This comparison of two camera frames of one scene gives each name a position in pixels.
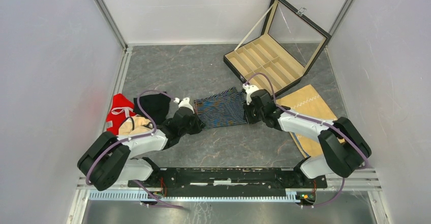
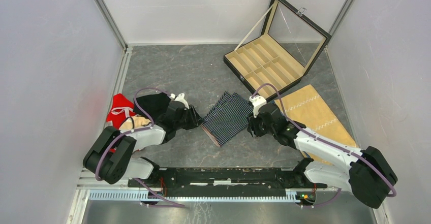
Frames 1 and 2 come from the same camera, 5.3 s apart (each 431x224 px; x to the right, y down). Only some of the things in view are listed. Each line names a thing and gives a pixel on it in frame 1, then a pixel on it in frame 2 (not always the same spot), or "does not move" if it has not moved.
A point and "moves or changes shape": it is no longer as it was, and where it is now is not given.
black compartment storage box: x=291 y=42 does not move
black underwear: x=155 y=105 does not move
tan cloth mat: x=306 y=102 does not move
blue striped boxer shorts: x=225 y=108 moves or changes shape
